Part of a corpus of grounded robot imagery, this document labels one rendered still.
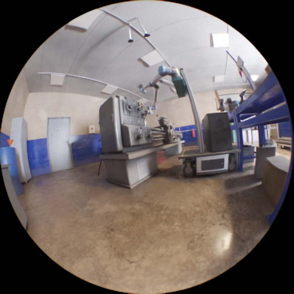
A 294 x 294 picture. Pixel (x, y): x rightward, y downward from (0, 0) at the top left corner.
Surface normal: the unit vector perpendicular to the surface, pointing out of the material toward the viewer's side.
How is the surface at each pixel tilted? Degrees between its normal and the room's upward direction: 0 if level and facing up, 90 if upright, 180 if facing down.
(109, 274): 0
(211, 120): 90
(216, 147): 90
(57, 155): 90
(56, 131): 90
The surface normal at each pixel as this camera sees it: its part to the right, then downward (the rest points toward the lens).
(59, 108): 0.80, -0.08
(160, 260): -0.14, -0.99
